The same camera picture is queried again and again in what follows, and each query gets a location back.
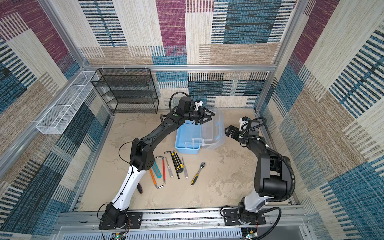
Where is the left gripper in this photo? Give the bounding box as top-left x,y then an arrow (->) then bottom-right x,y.
183,107 -> 215,125

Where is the light blue plastic toolbox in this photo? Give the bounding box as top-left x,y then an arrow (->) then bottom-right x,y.
175,109 -> 226,155

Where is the yellow handled ratchet wrench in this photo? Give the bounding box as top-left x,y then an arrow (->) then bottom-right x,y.
191,162 -> 206,186

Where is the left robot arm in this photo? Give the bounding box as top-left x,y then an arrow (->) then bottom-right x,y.
99,92 -> 215,231

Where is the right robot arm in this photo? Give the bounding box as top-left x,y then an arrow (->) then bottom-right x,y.
225,117 -> 296,225

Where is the long black hex key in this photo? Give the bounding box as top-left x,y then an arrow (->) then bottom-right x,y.
164,151 -> 180,179

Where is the yellow black utility knife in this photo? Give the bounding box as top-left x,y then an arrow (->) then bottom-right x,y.
173,151 -> 184,173

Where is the teal utility knife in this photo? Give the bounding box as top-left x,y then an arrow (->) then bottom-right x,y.
152,162 -> 162,179

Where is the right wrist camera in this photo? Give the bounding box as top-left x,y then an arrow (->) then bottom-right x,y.
240,117 -> 250,131

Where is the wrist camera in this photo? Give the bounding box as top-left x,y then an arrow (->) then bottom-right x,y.
240,117 -> 250,131
194,100 -> 203,111

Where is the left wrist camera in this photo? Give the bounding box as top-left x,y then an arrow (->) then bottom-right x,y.
194,100 -> 203,111

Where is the small clear handled screwdriver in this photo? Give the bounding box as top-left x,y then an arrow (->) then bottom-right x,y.
165,157 -> 174,179

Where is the red handled hex key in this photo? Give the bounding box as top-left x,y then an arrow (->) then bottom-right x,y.
155,156 -> 166,188

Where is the orange handled hex key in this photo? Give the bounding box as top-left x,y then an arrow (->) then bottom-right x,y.
150,169 -> 157,186

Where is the black wire mesh shelf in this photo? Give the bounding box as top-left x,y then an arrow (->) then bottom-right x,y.
91,68 -> 159,114

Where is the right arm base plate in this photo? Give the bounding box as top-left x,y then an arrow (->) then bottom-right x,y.
221,208 -> 266,226

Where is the aluminium front rail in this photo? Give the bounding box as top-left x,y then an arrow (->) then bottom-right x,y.
50,206 -> 310,240

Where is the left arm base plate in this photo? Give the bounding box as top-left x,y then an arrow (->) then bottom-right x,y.
99,212 -> 143,230

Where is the white wire mesh basket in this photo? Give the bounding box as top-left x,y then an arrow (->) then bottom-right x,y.
36,71 -> 95,135

